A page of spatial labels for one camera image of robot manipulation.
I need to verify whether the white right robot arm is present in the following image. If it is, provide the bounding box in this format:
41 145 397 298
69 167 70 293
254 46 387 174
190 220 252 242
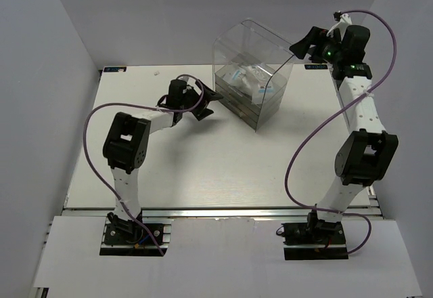
290 25 398 243

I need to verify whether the blue table label left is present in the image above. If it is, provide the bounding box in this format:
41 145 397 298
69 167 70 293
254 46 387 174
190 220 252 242
103 66 127 73

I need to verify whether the aluminium table edge rail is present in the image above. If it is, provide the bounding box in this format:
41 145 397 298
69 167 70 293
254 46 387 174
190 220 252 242
62 206 383 219

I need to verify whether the blue table label right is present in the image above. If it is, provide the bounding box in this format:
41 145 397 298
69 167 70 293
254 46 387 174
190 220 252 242
304 64 328 70

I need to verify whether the clear acrylic makeup organizer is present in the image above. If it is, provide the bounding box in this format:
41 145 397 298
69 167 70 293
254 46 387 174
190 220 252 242
212 18 297 131

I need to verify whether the clear packet blue label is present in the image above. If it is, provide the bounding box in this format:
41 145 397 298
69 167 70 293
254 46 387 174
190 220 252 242
223 63 275 105

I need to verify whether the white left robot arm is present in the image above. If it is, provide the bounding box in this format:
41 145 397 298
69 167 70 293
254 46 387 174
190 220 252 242
103 77 223 243

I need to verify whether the blue table label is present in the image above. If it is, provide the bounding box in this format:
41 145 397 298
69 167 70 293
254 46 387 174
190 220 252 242
103 66 127 73
304 64 328 70

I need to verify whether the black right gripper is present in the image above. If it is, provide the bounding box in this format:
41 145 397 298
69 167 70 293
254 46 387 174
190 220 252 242
289 26 344 66

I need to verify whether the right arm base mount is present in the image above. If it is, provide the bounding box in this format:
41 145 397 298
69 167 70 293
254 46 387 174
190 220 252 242
275 223 348 261

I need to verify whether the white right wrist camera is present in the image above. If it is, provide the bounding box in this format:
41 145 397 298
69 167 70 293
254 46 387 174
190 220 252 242
327 11 352 40

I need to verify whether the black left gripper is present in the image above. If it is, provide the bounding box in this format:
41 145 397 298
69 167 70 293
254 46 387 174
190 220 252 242
179 79 222 121

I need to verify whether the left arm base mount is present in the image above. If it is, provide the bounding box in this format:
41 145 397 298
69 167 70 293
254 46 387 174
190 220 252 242
99 212 171 257

